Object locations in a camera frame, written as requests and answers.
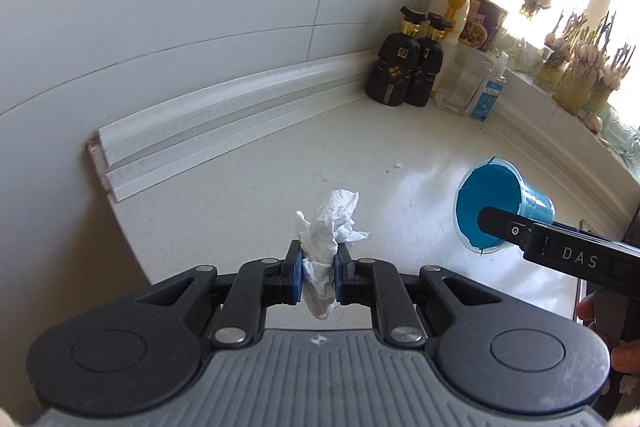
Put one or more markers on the white backsplash strip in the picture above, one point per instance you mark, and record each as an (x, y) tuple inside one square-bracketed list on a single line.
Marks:
[(225, 107)]

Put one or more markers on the clear glass bowl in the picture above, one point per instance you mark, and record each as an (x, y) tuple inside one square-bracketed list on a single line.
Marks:
[(520, 54)]

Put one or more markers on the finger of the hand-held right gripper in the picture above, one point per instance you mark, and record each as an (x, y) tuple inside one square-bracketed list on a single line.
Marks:
[(502, 224)]

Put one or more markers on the garlic bulb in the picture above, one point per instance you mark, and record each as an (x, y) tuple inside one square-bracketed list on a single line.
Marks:
[(592, 123)]

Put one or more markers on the person's right hand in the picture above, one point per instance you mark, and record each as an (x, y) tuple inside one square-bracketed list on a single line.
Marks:
[(586, 309)]

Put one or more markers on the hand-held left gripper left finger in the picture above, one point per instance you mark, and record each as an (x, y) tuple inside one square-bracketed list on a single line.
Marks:
[(297, 279)]

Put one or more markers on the small bottle with blue label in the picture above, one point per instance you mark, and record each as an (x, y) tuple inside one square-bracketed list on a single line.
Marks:
[(489, 94)]

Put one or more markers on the black sauce bottle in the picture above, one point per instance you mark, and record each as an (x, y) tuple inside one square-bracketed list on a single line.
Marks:
[(392, 67), (427, 67)]

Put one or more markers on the garlic clove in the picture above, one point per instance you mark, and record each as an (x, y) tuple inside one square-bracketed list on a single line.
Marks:
[(606, 141)]

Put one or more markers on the jar of sprouting garlic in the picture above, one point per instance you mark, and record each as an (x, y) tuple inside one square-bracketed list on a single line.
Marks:
[(607, 82), (547, 67), (572, 87)]

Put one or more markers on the blue plastic cup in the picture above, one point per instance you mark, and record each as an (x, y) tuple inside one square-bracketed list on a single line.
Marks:
[(480, 197)]

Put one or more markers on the white tissue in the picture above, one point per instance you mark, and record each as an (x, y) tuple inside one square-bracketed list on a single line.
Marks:
[(325, 227)]

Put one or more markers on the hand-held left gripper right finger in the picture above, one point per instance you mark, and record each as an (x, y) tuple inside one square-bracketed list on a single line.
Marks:
[(339, 279)]

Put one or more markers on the purple instant noodle cup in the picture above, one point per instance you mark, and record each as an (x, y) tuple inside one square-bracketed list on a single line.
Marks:
[(482, 24)]

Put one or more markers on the clear glass jar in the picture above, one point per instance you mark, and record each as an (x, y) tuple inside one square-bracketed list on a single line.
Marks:
[(622, 132)]

